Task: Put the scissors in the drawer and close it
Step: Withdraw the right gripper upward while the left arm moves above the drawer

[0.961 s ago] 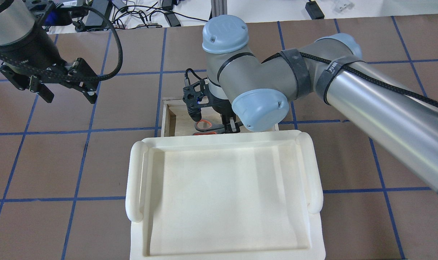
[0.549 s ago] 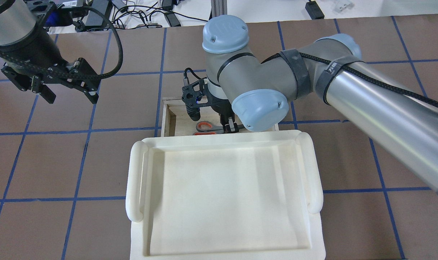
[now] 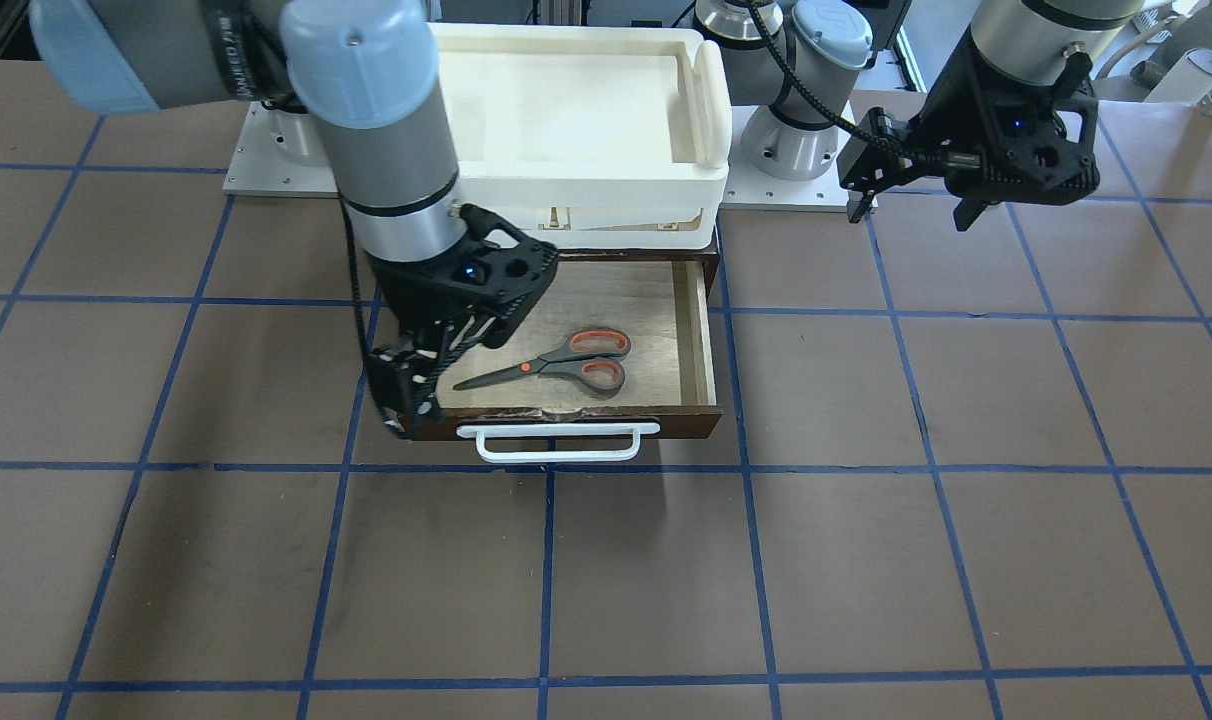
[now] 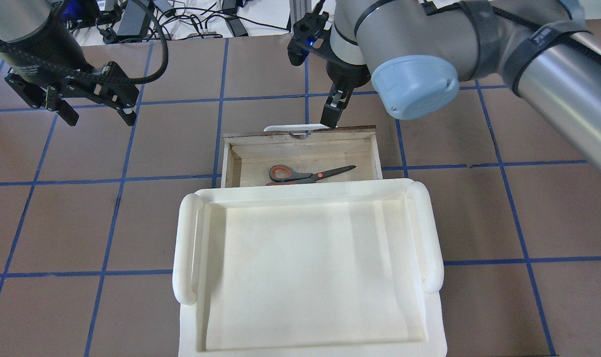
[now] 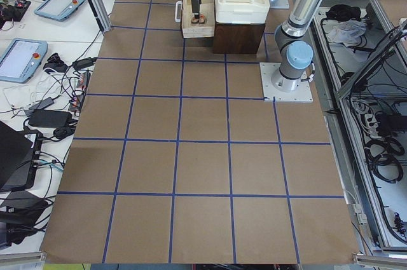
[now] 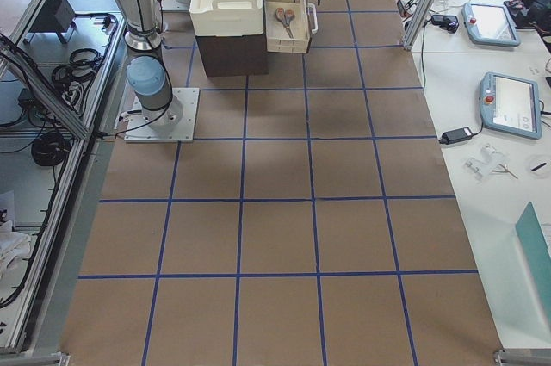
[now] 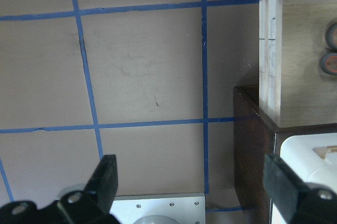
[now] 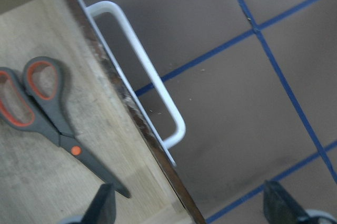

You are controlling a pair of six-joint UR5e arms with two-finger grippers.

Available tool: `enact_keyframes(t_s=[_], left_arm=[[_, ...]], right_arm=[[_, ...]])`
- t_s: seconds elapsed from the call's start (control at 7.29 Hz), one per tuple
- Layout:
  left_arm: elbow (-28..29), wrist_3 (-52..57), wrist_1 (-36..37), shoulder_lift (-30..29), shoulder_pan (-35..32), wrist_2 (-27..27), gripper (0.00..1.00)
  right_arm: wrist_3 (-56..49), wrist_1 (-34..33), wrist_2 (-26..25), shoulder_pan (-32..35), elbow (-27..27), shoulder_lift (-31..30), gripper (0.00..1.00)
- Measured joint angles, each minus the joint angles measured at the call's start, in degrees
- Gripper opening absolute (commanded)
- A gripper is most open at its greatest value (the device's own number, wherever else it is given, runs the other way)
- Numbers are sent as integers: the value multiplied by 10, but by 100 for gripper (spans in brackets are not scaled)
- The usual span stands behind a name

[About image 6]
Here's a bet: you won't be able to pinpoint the white drawer handle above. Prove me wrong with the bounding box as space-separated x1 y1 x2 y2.
306 3 319 34

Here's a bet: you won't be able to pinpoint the wooden drawer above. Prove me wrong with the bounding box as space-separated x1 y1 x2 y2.
264 0 318 54

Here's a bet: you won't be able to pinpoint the orange grey scissors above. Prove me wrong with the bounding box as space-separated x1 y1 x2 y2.
275 7 294 39

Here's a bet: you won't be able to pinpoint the white plastic tray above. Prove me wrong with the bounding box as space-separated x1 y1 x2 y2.
189 0 264 37

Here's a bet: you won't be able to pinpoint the far teach pendant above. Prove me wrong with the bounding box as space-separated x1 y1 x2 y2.
461 3 521 47

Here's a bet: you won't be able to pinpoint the teach pendant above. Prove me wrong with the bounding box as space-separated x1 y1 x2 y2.
461 3 521 47
479 72 542 140

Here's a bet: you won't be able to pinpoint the black power brick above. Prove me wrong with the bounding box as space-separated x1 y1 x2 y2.
438 127 474 145

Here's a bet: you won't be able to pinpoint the near teach pendant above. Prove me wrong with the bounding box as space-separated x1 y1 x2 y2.
479 72 542 140

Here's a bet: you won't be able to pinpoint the teal folder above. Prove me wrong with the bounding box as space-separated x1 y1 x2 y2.
515 202 550 276

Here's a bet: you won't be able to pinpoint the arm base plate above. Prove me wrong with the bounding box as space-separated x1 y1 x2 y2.
123 88 200 143

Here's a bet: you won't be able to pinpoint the black box under frame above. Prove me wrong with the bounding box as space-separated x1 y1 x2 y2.
23 0 76 44

